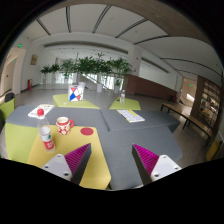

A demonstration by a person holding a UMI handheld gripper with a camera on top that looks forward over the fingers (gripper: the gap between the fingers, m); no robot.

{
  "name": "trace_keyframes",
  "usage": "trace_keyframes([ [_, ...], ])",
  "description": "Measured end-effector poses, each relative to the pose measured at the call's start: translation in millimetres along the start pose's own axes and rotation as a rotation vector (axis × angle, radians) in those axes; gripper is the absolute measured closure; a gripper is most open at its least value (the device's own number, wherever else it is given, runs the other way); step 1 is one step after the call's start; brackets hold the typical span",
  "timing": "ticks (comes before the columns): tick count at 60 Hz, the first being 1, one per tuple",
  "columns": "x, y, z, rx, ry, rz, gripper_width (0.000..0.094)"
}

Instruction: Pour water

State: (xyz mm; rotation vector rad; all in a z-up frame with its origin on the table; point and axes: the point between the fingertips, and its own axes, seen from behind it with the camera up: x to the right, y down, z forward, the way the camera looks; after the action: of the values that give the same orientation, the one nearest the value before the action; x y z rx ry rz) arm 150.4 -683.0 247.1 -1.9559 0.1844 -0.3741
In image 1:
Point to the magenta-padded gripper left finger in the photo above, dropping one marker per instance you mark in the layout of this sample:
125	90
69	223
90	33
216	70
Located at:
71	166

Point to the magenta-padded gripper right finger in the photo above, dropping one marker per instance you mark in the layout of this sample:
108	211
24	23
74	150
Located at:
152	167

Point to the clear water bottle red label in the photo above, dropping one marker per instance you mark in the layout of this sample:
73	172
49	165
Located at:
45	133

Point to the small far water bottle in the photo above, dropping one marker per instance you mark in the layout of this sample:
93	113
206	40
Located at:
122	96

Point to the yellow table mat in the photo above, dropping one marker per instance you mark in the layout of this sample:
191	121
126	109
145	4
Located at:
96	174

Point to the red round coaster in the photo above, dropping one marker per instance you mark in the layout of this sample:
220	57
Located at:
87	131

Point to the red white patterned mug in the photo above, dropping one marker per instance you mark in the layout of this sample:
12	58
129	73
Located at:
64	125

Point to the yellow white booklet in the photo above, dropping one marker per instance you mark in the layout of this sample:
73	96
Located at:
131	116

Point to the white magazine on left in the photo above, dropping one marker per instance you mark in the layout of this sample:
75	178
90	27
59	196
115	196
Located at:
43	108

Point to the long wooden bench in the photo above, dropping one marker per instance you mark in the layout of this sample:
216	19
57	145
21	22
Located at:
188	119

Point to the white box blue red triangles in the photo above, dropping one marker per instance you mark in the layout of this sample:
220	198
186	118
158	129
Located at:
75	93

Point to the wooden bookshelf at right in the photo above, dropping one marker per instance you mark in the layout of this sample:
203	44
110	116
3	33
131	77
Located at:
207	102

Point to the green chair at left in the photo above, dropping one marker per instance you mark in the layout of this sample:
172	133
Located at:
7	108

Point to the red fire extinguisher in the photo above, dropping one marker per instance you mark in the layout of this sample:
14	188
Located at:
29	84

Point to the row of green potted plants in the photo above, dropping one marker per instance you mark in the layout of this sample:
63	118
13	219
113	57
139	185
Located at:
98	66

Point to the framed wall picture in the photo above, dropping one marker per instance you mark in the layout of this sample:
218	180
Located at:
34	59

